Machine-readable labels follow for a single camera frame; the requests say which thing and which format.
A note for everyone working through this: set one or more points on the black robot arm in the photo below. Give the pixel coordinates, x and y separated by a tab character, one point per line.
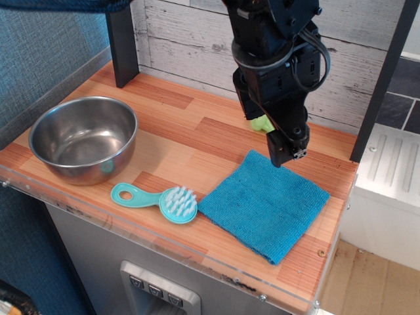
281	59

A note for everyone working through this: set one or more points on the stainless steel bowl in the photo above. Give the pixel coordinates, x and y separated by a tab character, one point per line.
85	141

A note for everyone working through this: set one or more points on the green toy broccoli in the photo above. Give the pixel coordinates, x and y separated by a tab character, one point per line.
262	123

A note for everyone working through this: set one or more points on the right black post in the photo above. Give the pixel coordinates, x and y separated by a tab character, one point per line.
397	43

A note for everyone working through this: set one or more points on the grey toy fridge cabinet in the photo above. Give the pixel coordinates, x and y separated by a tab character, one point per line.
97	250

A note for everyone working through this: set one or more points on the blue cloth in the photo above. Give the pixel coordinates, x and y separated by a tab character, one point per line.
266	208

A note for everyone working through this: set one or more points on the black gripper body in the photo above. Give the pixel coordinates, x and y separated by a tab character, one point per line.
281	91

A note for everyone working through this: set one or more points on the clear acrylic edge guard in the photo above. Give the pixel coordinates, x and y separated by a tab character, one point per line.
184	235

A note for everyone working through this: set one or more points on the silver dispenser panel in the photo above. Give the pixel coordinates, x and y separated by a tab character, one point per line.
149	293

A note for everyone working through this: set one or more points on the black post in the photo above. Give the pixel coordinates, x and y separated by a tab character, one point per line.
397	43
122	46

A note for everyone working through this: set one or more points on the white toy sink unit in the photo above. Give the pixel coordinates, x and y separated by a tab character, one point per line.
383	208

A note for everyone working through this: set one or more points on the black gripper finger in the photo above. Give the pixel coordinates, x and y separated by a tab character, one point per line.
250	109
283	149

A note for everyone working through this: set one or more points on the teal dish brush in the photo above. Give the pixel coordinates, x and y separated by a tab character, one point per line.
178	205

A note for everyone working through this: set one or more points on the left black post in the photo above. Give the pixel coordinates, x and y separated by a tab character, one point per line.
122	46

